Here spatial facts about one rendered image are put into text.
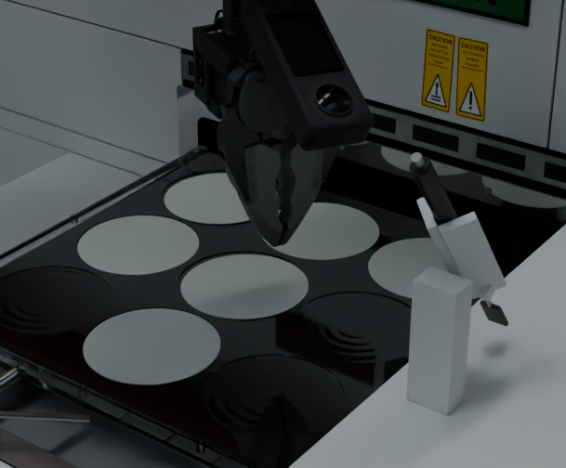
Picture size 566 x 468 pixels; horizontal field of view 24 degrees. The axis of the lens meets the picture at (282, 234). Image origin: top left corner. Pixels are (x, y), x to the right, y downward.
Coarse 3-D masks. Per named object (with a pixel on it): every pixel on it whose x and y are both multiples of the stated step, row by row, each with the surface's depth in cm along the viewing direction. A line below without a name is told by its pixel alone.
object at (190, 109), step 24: (192, 96) 130; (192, 120) 131; (216, 120) 130; (192, 144) 133; (360, 144) 120; (384, 144) 119; (384, 168) 120; (408, 168) 118; (456, 168) 115; (480, 168) 115; (336, 192) 126; (456, 192) 116; (480, 192) 114; (504, 192) 113; (528, 192) 112; (552, 192) 111; (408, 216) 122; (552, 216) 111
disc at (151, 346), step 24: (144, 312) 103; (168, 312) 103; (96, 336) 100; (120, 336) 100; (144, 336) 100; (168, 336) 100; (192, 336) 100; (216, 336) 100; (96, 360) 97; (120, 360) 97; (144, 360) 97; (168, 360) 97; (192, 360) 97
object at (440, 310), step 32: (448, 224) 75; (448, 256) 78; (480, 256) 77; (416, 288) 78; (448, 288) 77; (480, 288) 80; (416, 320) 79; (448, 320) 77; (416, 352) 80; (448, 352) 78; (416, 384) 81; (448, 384) 79
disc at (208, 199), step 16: (208, 176) 123; (224, 176) 123; (176, 192) 120; (192, 192) 120; (208, 192) 120; (224, 192) 120; (176, 208) 117; (192, 208) 117; (208, 208) 117; (224, 208) 117; (240, 208) 117
